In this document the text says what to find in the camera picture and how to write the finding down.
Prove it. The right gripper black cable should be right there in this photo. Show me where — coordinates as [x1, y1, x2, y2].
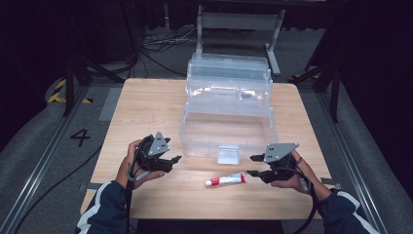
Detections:
[279, 166, 319, 234]

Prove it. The white metal table frame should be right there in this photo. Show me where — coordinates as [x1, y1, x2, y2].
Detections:
[195, 4, 286, 77]

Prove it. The aluminium floor rail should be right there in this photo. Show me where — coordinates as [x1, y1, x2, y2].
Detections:
[0, 85, 92, 234]
[315, 91, 389, 234]

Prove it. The black floor cable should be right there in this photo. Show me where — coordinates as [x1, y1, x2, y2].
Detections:
[12, 145, 102, 234]

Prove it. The clear plastic storage box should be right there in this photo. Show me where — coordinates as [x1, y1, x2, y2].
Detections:
[179, 52, 279, 165]

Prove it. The black metal stand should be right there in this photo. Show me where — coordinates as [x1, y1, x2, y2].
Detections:
[287, 32, 345, 124]
[61, 0, 128, 118]

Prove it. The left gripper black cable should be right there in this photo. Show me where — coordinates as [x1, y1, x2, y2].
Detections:
[125, 142, 150, 234]

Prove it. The yellow and black floor tape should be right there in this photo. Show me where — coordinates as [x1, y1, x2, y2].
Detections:
[47, 79, 94, 105]

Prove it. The person's right hand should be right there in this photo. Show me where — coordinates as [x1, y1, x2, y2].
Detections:
[270, 149, 315, 193]

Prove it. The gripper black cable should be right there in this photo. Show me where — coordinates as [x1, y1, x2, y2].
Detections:
[125, 142, 150, 234]
[279, 166, 319, 234]

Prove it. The bundle of floor cables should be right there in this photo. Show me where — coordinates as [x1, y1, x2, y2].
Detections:
[139, 24, 200, 78]

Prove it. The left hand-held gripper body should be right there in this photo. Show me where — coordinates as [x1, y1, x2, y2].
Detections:
[133, 131, 172, 173]

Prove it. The white and red ointment tube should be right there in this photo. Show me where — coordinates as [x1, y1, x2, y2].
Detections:
[205, 172, 247, 187]

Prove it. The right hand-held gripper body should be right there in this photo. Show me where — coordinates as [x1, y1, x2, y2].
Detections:
[260, 141, 300, 184]

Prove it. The person's left hand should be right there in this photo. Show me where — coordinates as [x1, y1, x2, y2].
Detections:
[114, 139, 166, 190]

